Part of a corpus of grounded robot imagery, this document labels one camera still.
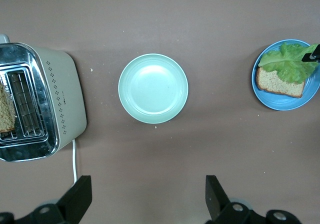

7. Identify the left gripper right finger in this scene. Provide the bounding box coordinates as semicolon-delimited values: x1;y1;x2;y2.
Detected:
204;175;301;224

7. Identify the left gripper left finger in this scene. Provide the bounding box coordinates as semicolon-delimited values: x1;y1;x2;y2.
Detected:
0;175;93;224

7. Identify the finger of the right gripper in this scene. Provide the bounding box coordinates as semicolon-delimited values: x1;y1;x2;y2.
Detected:
301;43;320;64

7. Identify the green lettuce leaf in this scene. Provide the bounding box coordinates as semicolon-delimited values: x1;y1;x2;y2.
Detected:
257;42;320;84

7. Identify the brown bread slice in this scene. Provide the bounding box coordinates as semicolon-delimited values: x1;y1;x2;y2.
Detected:
0;82;17;134
256;66;306;99

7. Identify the blue round plate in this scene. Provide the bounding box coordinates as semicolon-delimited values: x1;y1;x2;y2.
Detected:
251;39;320;111

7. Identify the green round plate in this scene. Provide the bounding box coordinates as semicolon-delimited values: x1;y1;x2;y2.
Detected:
117;53;189;124

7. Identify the beige chrome toaster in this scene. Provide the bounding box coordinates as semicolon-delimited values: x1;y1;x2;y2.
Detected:
0;33;88;163

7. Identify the white toaster power cord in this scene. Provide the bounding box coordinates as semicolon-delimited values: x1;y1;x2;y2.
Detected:
71;138;78;185

